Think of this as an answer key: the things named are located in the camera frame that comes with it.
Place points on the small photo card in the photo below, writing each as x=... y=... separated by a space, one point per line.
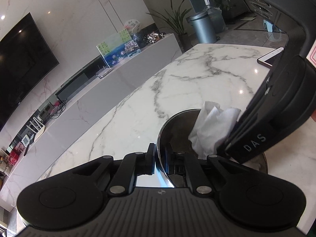
x=132 y=49

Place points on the white paper tissue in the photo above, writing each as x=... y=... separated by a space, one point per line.
x=209 y=128

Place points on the black rectangular box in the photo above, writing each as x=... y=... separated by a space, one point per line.
x=71 y=86

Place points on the small white desk clock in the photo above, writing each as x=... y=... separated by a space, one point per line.
x=26 y=140

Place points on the white floor scale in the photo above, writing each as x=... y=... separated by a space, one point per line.
x=248 y=19

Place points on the red gift box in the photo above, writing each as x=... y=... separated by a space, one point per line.
x=16 y=155

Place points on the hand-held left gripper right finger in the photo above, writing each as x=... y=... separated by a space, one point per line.
x=169 y=160

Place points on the lotus pond painting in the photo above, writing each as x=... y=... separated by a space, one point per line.
x=113 y=47

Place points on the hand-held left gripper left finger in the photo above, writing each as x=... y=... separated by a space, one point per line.
x=151 y=160

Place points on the panda figurines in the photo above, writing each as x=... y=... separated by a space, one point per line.
x=154 y=37

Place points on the grey metal trash bin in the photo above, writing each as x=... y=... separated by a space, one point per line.
x=202 y=28

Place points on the white router with antennas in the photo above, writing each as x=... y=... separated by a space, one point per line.
x=35 y=129

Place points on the steel bowl with blue outside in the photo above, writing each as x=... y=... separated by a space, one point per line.
x=175 y=130

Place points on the potted long-leaf plant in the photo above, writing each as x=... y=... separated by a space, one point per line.
x=176 y=22

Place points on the dark glass jar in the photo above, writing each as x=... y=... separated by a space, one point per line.
x=138 y=40

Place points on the blue plastic stool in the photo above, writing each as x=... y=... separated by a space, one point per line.
x=267 y=24

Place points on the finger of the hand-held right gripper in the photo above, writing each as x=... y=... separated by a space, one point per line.
x=232 y=135

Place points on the black wall television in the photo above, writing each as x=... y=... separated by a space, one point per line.
x=22 y=61

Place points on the large clear water jug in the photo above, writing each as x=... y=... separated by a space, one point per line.
x=217 y=19

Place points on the round painted hand fan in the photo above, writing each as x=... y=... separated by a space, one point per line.
x=132 y=26

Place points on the white tablet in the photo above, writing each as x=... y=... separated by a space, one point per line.
x=269 y=57

